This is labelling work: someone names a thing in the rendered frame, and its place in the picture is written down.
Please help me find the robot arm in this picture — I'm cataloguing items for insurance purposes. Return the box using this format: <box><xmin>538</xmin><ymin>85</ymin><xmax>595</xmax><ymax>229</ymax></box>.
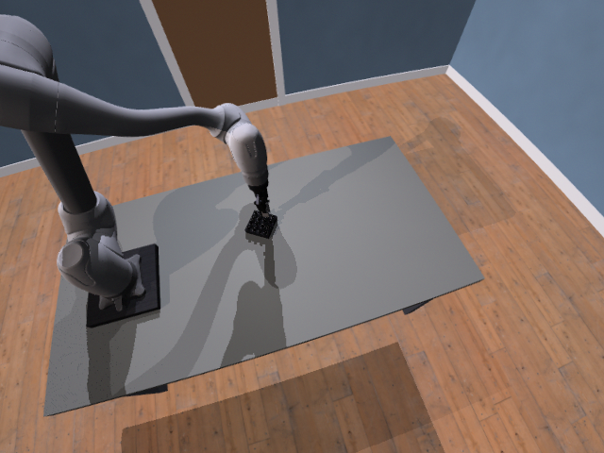
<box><xmin>0</xmin><ymin>15</ymin><xmax>269</xmax><ymax>312</ymax></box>

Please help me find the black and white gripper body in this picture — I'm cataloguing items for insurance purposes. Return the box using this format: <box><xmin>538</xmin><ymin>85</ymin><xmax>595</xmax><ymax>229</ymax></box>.
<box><xmin>248</xmin><ymin>180</ymin><xmax>269</xmax><ymax>198</ymax></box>

